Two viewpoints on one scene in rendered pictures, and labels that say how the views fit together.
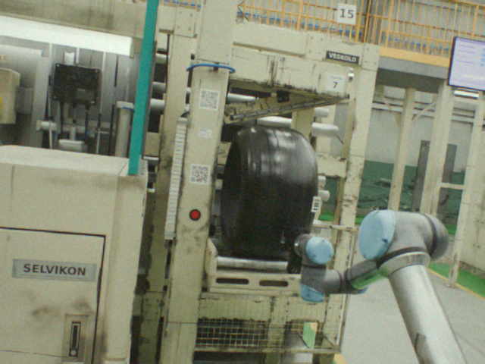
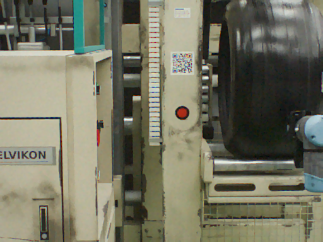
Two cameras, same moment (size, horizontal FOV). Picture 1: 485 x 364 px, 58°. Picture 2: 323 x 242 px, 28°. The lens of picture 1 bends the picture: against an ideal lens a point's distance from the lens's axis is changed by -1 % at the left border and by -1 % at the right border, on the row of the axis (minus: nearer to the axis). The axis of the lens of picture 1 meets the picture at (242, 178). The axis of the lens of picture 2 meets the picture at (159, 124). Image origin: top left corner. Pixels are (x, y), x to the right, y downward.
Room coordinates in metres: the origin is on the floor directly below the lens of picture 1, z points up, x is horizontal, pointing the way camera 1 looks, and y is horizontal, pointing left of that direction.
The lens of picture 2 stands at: (-0.32, -0.19, 1.29)
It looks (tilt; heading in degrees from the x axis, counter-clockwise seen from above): 8 degrees down; 12
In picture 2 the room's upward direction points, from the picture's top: straight up
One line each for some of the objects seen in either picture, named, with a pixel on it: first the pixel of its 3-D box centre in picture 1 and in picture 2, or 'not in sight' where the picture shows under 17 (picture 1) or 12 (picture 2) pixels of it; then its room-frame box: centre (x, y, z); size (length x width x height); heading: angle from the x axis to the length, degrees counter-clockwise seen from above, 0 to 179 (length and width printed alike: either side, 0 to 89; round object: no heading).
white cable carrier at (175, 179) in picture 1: (176, 178); (155, 72); (1.72, 0.26, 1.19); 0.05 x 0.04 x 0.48; 13
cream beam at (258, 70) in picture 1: (280, 76); not in sight; (2.16, -0.12, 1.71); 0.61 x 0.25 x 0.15; 103
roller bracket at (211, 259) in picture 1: (206, 250); (204, 156); (1.80, 0.11, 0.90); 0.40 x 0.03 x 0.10; 13
